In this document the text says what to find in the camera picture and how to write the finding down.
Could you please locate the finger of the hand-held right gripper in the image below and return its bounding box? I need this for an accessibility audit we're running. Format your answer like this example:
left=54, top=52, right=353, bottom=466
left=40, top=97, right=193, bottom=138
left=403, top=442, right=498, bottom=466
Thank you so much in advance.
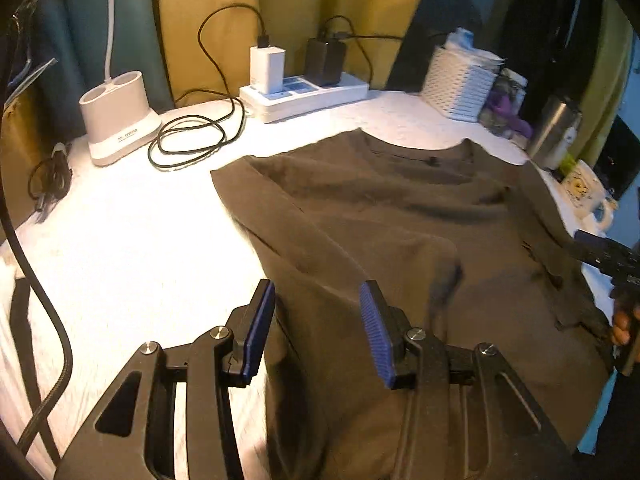
left=564, top=229, right=640, bottom=283

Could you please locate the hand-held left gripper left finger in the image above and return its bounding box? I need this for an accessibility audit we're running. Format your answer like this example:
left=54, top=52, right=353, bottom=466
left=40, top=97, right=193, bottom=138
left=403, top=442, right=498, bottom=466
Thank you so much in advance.
left=54, top=279, right=277, bottom=480

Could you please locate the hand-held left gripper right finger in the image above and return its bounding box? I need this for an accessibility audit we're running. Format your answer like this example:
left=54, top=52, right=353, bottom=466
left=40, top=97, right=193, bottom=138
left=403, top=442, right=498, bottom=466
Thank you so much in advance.
left=359, top=280, right=583, bottom=480

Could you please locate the olive brown printed t-shirt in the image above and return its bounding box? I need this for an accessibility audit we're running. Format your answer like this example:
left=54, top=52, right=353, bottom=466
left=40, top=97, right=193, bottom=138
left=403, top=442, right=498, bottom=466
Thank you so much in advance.
left=210, top=128, right=618, bottom=480

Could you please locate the person's right hand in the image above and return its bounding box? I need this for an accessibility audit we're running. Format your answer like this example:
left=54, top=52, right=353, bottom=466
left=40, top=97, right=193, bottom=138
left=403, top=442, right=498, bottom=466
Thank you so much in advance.
left=611, top=307, right=640, bottom=347

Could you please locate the white cartoon mug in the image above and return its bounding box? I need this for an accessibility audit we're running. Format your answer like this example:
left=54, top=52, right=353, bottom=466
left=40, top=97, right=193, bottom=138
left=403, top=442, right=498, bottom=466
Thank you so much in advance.
left=560, top=160, right=615, bottom=233

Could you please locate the person's dark clothing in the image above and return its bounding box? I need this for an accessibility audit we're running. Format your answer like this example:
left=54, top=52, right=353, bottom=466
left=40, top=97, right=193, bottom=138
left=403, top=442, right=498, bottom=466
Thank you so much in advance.
left=575, top=374, right=640, bottom=480

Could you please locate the black electronic device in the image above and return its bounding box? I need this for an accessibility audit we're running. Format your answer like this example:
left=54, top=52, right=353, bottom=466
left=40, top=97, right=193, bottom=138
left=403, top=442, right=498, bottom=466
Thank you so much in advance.
left=597, top=115, right=640, bottom=202

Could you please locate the stainless steel tumbler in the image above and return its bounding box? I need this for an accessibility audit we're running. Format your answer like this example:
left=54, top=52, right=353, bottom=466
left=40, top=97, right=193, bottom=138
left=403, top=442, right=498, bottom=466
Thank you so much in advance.
left=527, top=92, right=583, bottom=171

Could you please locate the white textured bedspread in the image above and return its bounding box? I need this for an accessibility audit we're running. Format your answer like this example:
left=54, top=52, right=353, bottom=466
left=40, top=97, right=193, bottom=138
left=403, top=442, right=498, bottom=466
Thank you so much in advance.
left=0, top=87, right=621, bottom=480

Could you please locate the purple object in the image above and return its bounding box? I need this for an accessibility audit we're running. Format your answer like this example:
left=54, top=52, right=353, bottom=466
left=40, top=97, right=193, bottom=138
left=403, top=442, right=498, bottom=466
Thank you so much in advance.
left=490, top=99, right=533, bottom=137

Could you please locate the yellow-green curtain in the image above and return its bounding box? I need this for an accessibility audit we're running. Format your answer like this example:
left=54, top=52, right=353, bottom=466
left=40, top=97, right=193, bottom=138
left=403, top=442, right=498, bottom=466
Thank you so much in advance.
left=570, top=0, right=637, bottom=161

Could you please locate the floral jar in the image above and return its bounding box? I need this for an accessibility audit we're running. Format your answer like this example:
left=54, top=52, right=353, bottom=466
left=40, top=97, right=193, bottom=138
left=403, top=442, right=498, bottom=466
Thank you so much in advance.
left=497, top=69, right=528, bottom=111

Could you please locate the white power strip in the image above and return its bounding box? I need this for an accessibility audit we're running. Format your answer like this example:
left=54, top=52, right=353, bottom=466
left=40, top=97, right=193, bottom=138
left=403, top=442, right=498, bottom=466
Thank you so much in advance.
left=238, top=76, right=370, bottom=124

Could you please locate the black hanging garment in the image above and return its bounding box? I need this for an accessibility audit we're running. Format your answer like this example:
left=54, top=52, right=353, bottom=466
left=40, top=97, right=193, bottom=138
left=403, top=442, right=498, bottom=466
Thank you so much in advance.
left=500, top=0, right=608, bottom=128

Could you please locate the white woven basket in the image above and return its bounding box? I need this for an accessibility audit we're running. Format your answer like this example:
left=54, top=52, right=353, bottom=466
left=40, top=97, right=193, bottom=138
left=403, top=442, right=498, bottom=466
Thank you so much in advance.
left=421, top=46, right=498, bottom=122

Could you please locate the white desk lamp base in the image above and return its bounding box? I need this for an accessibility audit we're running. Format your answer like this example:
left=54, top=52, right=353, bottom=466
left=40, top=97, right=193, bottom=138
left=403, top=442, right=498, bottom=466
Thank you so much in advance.
left=79, top=0, right=163, bottom=167

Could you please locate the white charger block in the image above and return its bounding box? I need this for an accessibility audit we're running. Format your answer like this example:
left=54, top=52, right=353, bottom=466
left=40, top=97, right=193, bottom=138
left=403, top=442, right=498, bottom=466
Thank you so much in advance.
left=249, top=46, right=287, bottom=95

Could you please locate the tissue pack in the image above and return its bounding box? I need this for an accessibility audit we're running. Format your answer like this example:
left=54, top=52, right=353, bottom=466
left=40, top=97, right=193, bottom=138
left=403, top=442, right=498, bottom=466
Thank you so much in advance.
left=445, top=27, right=503, bottom=67

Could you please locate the black charger block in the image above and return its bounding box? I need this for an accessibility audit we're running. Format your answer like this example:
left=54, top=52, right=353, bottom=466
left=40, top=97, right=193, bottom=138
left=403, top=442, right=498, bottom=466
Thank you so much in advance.
left=305, top=37, right=347, bottom=87

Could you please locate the dark chair backrest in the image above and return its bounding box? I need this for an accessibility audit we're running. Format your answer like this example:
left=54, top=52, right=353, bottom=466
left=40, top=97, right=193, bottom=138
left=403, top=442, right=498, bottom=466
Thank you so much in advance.
left=387, top=0, right=483, bottom=93

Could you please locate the mustard cushion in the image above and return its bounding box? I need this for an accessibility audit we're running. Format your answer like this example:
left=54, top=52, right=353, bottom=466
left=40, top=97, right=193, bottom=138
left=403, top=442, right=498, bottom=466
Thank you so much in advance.
left=0, top=95, right=43, bottom=233

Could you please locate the yellow curtain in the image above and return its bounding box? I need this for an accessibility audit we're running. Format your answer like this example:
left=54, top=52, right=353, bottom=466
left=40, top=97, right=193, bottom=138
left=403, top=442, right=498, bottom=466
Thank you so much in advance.
left=157, top=0, right=433, bottom=108

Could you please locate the blue and white paper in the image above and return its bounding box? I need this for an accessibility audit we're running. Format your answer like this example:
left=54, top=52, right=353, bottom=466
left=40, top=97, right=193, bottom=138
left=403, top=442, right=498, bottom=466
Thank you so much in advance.
left=4, top=57, right=59, bottom=107

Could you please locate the teal curtain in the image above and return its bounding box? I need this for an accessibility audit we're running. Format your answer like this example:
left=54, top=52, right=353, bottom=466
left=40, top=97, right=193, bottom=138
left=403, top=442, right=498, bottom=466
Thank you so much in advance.
left=32, top=0, right=173, bottom=128

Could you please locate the thick black braided cable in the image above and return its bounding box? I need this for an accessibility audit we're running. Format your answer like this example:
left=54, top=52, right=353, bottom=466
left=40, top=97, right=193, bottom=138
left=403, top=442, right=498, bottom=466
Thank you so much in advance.
left=0, top=105, right=74, bottom=461

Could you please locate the black strap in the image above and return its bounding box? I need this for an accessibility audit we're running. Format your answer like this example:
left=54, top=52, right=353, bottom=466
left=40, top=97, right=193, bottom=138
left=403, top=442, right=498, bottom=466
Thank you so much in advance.
left=9, top=277, right=62, bottom=467

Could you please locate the bundled black cable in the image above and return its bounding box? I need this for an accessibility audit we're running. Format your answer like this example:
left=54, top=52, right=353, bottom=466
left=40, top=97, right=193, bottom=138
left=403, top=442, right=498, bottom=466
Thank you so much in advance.
left=27, top=142, right=74, bottom=212

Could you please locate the black charging cable coil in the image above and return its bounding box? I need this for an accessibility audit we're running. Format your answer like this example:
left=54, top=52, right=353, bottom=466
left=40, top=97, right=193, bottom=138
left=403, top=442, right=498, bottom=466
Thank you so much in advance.
left=148, top=4, right=271, bottom=171

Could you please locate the thin black charger cable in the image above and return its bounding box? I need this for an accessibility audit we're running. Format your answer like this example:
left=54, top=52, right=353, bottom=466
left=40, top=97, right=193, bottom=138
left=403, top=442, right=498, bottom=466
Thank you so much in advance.
left=320, top=16, right=451, bottom=86

